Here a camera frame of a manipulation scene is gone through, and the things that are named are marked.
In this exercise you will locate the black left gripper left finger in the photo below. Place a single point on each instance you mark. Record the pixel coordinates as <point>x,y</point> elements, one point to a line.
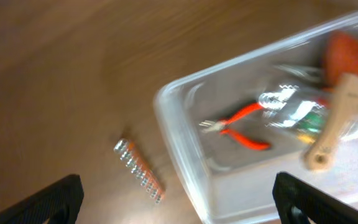
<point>58,203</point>

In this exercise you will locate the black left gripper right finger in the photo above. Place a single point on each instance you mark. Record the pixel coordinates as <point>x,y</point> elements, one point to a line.
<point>298,202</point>

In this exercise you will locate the orange socket bit holder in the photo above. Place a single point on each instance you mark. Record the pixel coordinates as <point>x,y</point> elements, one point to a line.
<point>139,168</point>

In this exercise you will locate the clear screwdriver set case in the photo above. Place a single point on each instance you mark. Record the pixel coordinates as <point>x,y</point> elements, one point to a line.
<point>297,109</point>

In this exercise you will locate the red small cutting pliers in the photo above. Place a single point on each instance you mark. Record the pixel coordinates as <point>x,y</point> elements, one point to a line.
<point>240,126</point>

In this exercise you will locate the orange scraper wooden handle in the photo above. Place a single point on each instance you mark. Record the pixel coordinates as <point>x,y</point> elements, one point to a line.
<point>341,67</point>

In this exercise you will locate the clear plastic container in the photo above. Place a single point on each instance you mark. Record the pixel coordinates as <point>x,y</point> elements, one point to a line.
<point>226,182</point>

